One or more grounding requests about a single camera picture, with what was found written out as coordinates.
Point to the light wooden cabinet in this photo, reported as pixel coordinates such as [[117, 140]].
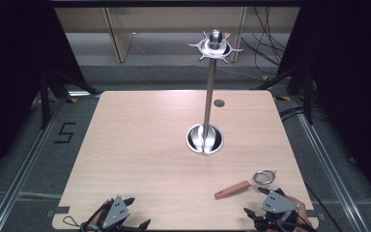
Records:
[[119, 35]]

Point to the metal utensil rack stand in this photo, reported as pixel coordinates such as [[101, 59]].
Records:
[[208, 96]]

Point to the metal floor rail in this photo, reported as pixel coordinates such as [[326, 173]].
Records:
[[22, 167], [335, 167]]

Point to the person's right hand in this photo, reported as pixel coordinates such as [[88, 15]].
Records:
[[301, 209]]

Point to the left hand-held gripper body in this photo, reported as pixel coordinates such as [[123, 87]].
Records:
[[117, 211]]

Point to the person's left hand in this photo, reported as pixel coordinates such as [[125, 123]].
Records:
[[98, 214]]

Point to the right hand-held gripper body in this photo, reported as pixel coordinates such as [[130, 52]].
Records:
[[278, 204]]

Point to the black metal stand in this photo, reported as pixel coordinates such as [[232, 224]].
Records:
[[45, 96], [307, 96]]

